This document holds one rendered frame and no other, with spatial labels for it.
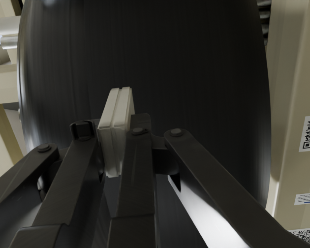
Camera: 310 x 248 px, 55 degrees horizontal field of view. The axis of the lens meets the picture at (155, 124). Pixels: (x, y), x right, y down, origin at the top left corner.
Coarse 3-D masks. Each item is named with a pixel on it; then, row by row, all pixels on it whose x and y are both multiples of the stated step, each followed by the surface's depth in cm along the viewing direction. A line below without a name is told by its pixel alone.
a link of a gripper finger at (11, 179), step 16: (48, 144) 14; (32, 160) 13; (48, 160) 13; (16, 176) 12; (32, 176) 12; (0, 192) 11; (16, 192) 11; (32, 192) 12; (0, 208) 10; (16, 208) 11; (32, 208) 12; (0, 224) 10; (16, 224) 11; (0, 240) 10
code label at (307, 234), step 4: (308, 228) 65; (292, 232) 66; (296, 232) 66; (300, 232) 66; (304, 232) 66; (308, 232) 66; (300, 236) 66; (304, 236) 67; (308, 236) 67; (304, 240) 67; (308, 240) 67
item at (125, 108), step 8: (128, 88) 21; (120, 96) 20; (128, 96) 19; (120, 104) 18; (128, 104) 18; (120, 112) 16; (128, 112) 17; (120, 120) 15; (128, 120) 16; (112, 128) 15; (120, 128) 15; (128, 128) 16; (120, 136) 15; (120, 144) 15; (120, 152) 15; (120, 160) 16; (120, 168) 16
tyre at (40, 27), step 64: (64, 0) 32; (128, 0) 31; (192, 0) 30; (256, 0) 34; (64, 64) 30; (128, 64) 29; (192, 64) 29; (256, 64) 31; (64, 128) 30; (192, 128) 29; (256, 128) 31; (256, 192) 34
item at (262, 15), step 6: (258, 0) 78; (264, 0) 78; (270, 0) 78; (258, 6) 79; (264, 6) 85; (270, 6) 81; (264, 12) 81; (270, 12) 81; (264, 18) 82; (264, 24) 82; (264, 30) 82; (264, 36) 85; (264, 42) 85
